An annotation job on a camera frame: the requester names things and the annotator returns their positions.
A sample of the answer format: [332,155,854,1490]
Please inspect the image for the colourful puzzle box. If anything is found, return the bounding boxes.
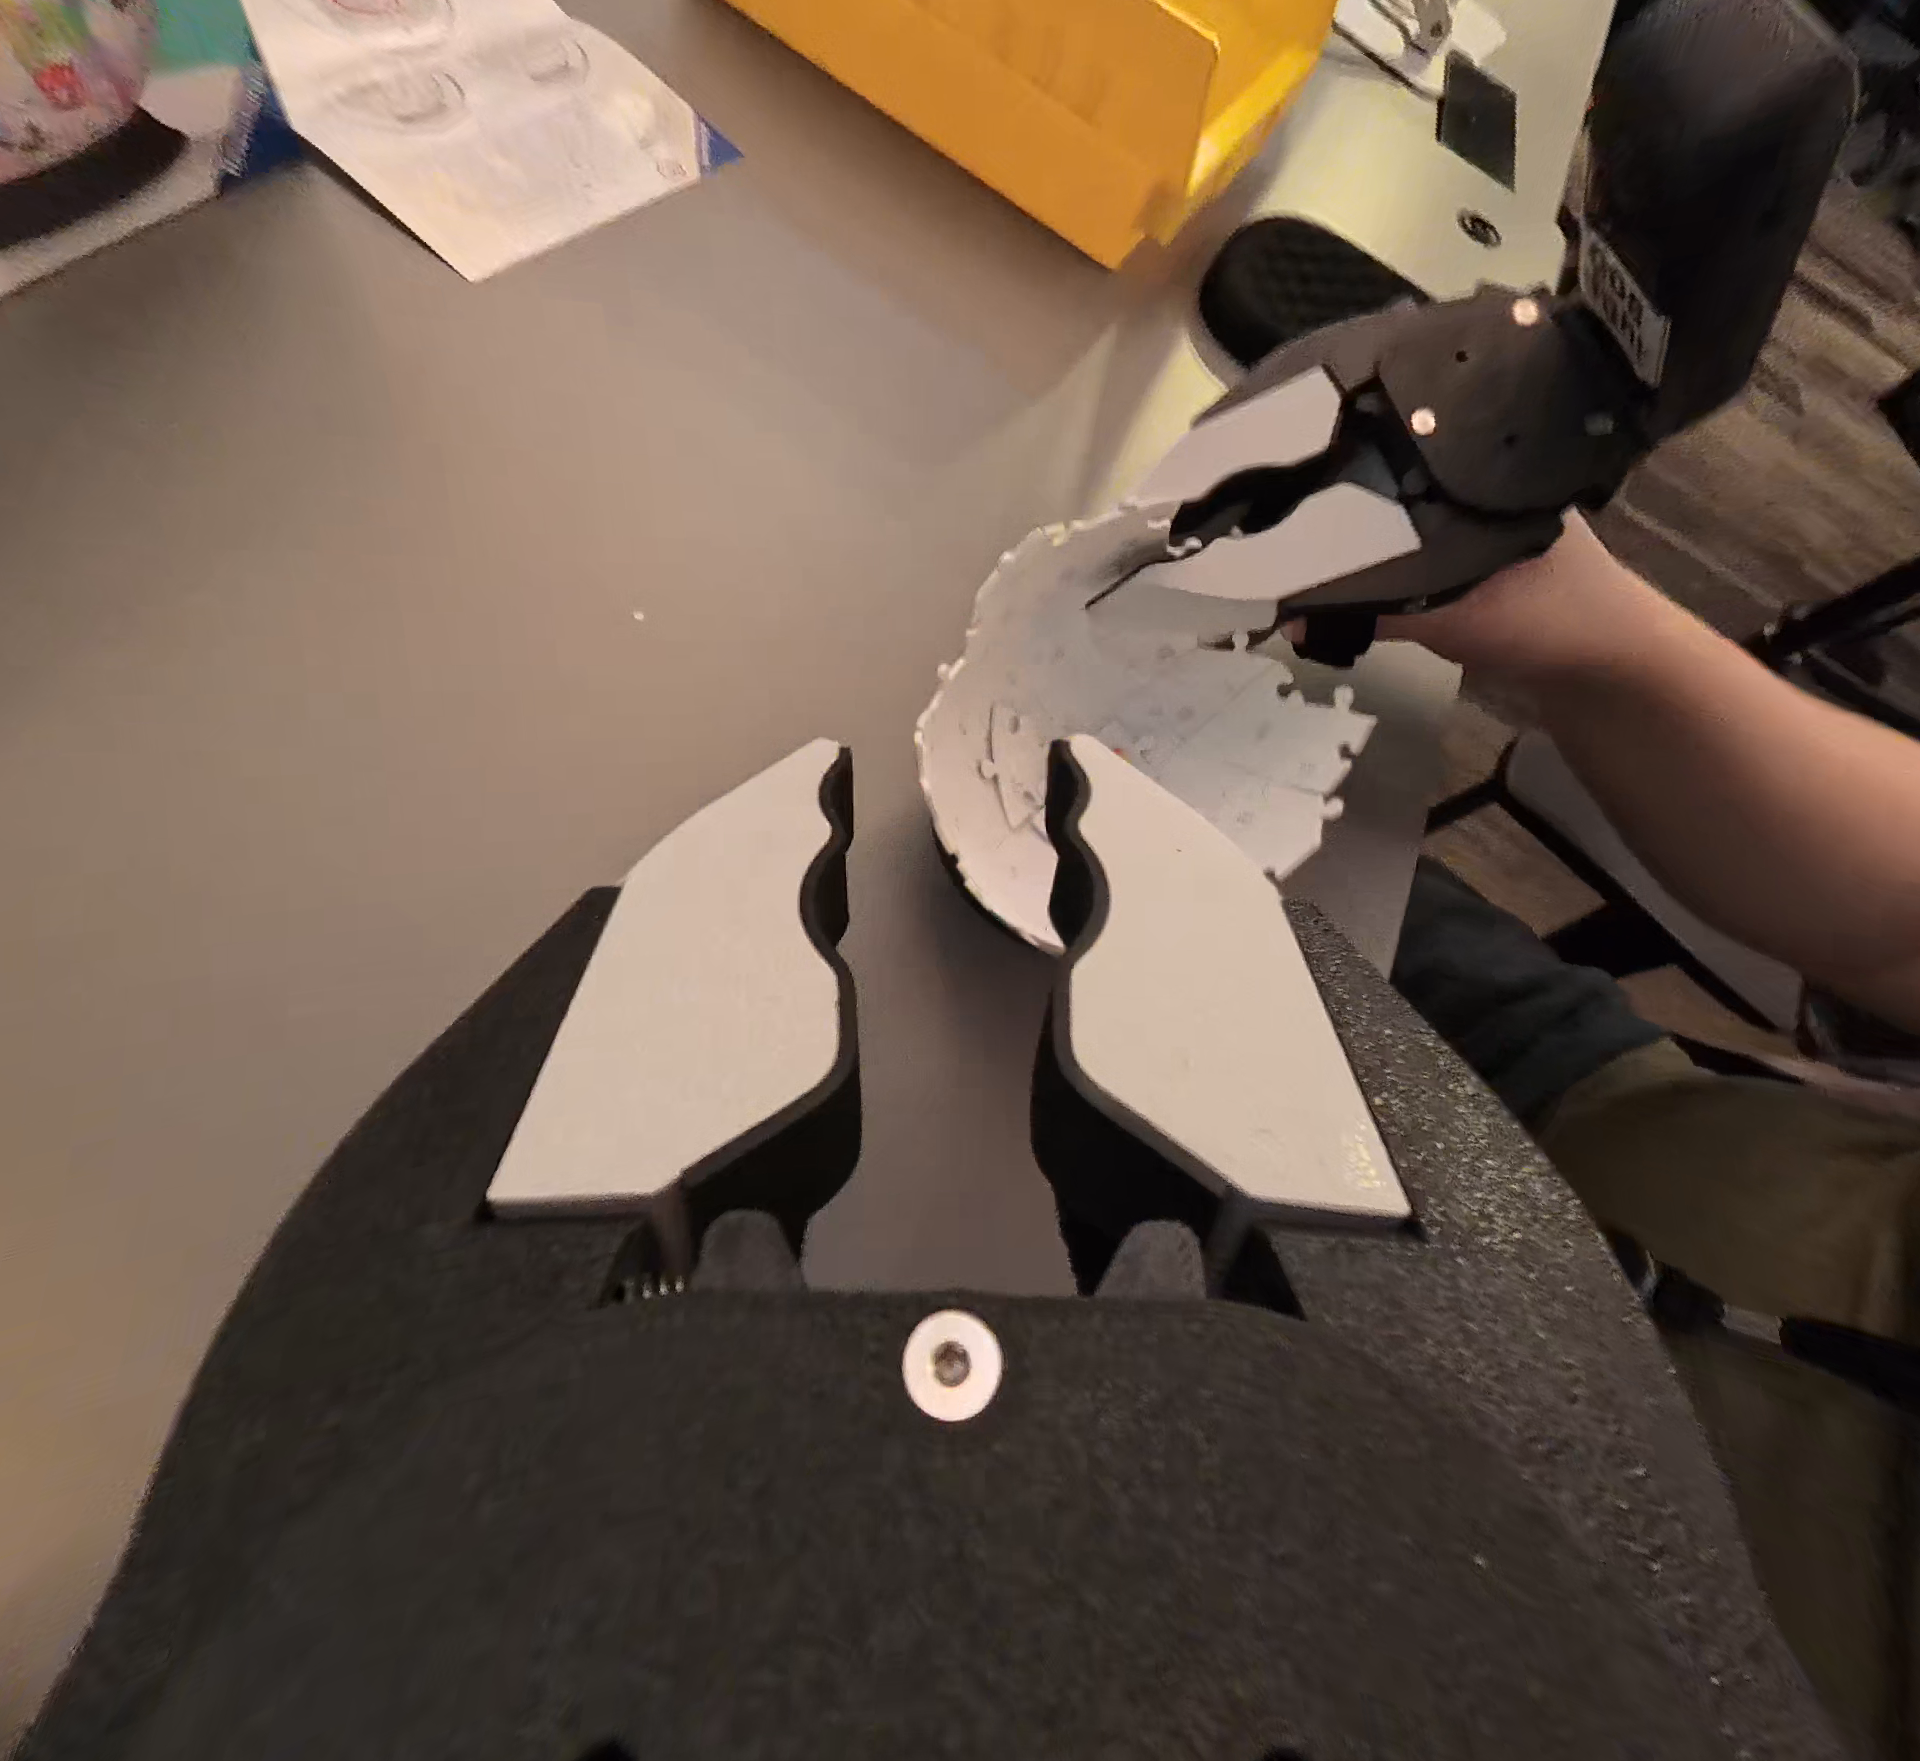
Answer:
[0,0,287,298]

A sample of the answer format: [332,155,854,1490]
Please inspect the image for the black mesh armrest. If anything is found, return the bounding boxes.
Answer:
[1200,216,1435,368]

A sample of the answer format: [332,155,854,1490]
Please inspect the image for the dark desk socket plate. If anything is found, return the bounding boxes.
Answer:
[1438,51,1521,180]

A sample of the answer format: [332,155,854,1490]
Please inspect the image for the white instruction leaflet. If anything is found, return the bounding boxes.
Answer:
[211,0,745,285]

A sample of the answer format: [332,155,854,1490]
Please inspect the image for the yellow plastic bin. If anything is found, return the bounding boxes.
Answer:
[670,0,1365,269]

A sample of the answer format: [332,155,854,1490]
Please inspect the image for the person's right forearm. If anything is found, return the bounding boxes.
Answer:
[1499,576,1920,1031]

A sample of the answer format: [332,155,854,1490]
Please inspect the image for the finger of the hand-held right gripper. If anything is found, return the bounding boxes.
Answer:
[1085,481,1427,608]
[1124,364,1346,546]

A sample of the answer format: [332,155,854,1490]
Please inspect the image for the dark blue trousers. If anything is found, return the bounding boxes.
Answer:
[1395,862,1668,1122]

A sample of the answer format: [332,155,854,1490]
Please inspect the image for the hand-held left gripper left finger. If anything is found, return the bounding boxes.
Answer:
[487,738,865,1223]

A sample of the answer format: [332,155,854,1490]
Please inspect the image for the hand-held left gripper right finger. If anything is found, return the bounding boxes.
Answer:
[1030,735,1414,1230]

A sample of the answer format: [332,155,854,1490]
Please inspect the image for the white half puzzle ball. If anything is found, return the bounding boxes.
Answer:
[916,506,1379,953]

